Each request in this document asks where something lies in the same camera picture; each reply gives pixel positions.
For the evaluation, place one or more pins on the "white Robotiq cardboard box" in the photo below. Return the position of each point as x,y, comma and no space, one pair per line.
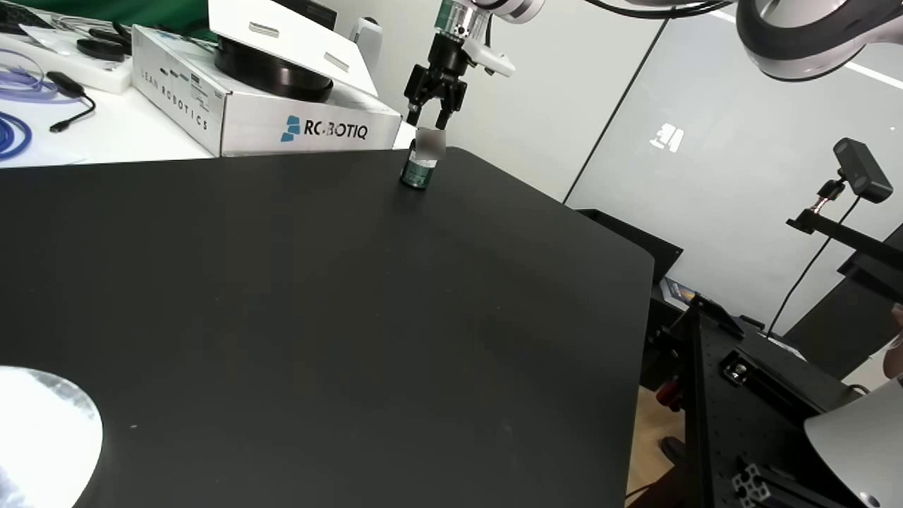
254,117

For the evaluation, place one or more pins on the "black round device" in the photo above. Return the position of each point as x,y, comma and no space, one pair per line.
272,80

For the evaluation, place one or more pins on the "white tall speaker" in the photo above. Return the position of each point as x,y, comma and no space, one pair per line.
371,44

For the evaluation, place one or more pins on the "white round disc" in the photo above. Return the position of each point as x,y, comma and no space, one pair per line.
44,440

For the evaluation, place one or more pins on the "small dark green bottle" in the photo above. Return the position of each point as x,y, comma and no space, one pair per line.
420,165

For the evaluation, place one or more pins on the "black metal frame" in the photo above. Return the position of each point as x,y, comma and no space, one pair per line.
742,423

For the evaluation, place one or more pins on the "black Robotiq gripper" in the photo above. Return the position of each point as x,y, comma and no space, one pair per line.
446,66

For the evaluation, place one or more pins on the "white flat small box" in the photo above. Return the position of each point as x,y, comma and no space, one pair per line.
102,73

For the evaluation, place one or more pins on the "small black gadget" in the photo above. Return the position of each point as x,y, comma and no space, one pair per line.
102,44

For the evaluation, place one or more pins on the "black camera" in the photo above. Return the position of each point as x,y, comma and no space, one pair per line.
861,168

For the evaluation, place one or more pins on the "green backdrop cloth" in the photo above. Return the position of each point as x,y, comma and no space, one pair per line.
143,8

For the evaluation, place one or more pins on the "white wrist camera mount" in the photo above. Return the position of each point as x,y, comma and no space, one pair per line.
488,51

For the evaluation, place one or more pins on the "black camera stand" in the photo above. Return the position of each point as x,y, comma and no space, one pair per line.
847,234

